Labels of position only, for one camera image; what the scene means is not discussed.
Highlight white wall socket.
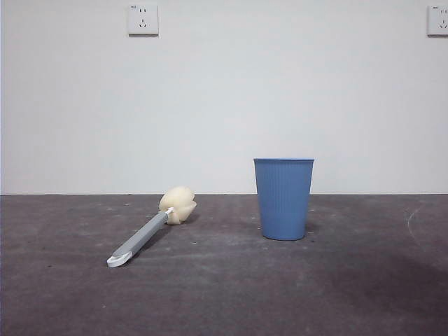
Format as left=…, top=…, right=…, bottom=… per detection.
left=426, top=5, right=448, bottom=36
left=127, top=3, right=160, bottom=36

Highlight blue ribbed plastic cup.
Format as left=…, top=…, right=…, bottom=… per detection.
left=253, top=157, right=315, bottom=242

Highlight grey cup brush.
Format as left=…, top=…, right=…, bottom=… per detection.
left=106, top=186, right=197, bottom=270

